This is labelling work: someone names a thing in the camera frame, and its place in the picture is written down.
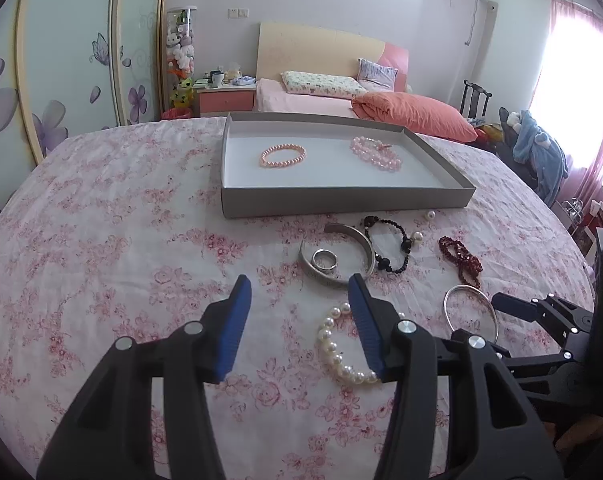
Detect pink nightstand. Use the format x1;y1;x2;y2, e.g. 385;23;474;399
197;84;256;116

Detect wide silver cuff bangle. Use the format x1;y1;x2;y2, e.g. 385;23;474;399
298;222;376;287

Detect pink curtain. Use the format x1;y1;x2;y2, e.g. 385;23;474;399
529;0;603;204

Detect floral pillow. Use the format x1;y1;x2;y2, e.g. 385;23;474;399
280;70;367;100

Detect thin silver bangle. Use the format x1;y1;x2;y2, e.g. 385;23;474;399
441;284;500;344

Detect purple patterned pillow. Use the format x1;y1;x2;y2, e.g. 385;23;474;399
358;58;398;91

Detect white pearl bracelet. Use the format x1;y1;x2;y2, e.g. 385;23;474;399
316;301;384;388

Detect beige pink headboard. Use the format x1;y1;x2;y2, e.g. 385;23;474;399
256;22;409;91

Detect dark wooden chair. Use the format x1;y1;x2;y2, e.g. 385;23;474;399
460;79;492;119

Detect dark red bead necklace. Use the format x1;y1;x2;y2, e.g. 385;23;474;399
438;235;485;290

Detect red bin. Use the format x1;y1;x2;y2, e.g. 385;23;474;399
161;107;193;120

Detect salmon folded duvet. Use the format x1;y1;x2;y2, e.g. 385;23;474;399
351;92;477;144

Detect white mug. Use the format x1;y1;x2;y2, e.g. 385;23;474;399
210;70;225;88

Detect wardrobe with flower doors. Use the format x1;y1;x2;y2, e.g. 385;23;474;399
0;0;164;213

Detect grey cardboard tray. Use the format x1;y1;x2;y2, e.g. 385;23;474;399
221;113;475;219

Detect light pink bead bracelet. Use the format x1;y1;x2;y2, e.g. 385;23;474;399
349;134;403;174

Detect plush toy display tube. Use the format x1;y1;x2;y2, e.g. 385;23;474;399
164;6;197;110

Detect salmon pink pearl bracelet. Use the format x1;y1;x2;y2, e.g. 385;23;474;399
259;143;308;169

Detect blue plush garment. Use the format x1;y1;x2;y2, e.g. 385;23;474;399
513;110;568;207

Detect pink bed mattress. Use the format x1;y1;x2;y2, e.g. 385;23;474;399
254;78;357;118

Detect wall socket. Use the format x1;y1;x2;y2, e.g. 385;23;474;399
228;8;249;18

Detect person's right hand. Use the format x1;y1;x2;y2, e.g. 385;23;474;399
554;415;603;453

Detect silver ring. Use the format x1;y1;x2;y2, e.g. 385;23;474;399
312;249;339;271

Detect pink floral bedsheet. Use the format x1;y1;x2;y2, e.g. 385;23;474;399
0;118;593;479

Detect black bead bracelet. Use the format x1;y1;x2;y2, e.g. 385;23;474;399
362;213;415;276

